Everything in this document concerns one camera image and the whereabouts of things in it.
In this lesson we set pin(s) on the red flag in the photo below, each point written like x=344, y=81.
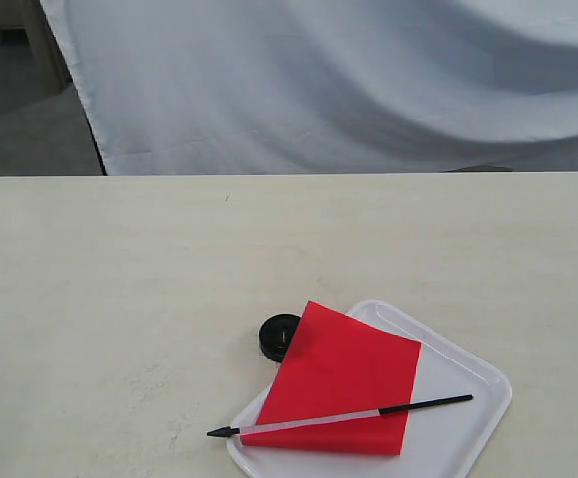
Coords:
x=344, y=386

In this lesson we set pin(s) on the black round flag base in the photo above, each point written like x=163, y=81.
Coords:
x=275, y=335

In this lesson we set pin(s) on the white cloth backdrop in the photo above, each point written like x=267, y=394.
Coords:
x=282, y=87

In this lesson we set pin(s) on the wooden furniture in background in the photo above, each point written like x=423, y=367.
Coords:
x=28, y=16

